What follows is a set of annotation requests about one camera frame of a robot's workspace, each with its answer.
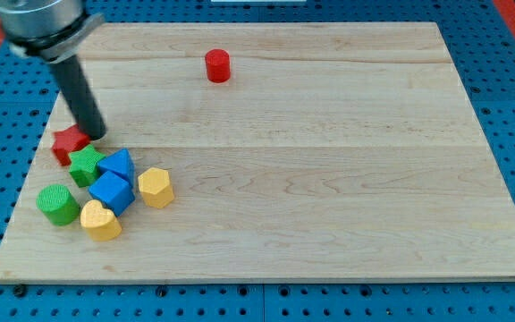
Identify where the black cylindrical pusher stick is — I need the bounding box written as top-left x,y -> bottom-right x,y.
49,55 -> 107,140

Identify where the red star block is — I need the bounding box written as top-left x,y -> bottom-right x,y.
51,124 -> 90,166

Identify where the green star block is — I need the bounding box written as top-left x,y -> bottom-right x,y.
69,144 -> 106,188

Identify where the blue triangle block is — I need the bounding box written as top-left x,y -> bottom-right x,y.
97,148 -> 135,187

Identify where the blue cube block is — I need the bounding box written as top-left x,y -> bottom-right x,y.
89,171 -> 135,216

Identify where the green cylinder block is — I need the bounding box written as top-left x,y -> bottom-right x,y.
36,184 -> 80,226

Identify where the yellow hexagon block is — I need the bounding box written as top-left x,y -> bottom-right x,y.
138,167 -> 174,208

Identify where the red cylinder block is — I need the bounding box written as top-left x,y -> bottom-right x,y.
205,48 -> 231,83

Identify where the yellow heart block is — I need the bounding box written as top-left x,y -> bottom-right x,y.
80,199 -> 122,242

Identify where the light wooden board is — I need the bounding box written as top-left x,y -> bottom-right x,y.
0,22 -> 515,284

